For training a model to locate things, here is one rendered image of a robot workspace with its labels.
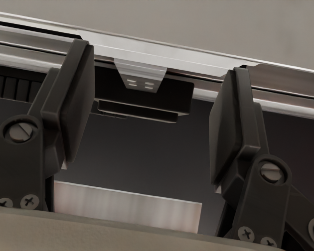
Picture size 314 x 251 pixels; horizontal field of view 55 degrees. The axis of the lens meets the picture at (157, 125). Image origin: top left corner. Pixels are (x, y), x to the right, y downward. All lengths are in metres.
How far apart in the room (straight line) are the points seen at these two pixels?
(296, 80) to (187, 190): 0.36
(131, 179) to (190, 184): 0.13
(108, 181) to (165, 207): 0.52
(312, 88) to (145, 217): 0.34
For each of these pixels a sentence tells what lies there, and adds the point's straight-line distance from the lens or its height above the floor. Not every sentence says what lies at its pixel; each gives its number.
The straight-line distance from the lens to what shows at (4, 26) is 0.20.
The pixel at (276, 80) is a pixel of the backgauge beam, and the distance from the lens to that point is 0.44.
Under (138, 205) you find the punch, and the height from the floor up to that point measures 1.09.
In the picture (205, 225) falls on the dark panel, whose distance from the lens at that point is 0.72.
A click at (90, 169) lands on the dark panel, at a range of 0.69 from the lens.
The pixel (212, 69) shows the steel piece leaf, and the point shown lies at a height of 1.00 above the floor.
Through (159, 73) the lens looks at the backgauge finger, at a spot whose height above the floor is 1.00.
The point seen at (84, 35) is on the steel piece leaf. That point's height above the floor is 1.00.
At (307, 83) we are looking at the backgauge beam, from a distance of 0.46.
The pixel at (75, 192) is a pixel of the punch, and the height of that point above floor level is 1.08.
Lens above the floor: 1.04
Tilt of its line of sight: level
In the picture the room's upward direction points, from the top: 171 degrees counter-clockwise
